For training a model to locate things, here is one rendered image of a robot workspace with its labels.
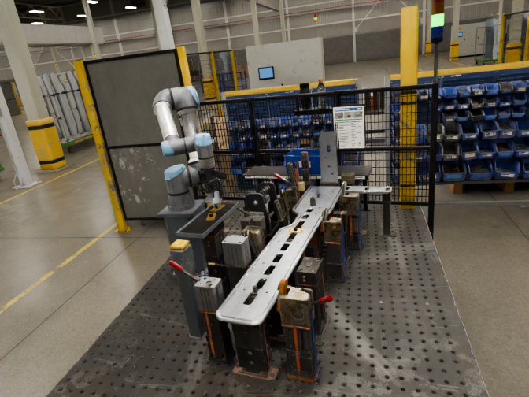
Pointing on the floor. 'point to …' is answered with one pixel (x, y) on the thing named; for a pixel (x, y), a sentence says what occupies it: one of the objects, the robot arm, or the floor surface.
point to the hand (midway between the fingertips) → (216, 204)
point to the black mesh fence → (338, 139)
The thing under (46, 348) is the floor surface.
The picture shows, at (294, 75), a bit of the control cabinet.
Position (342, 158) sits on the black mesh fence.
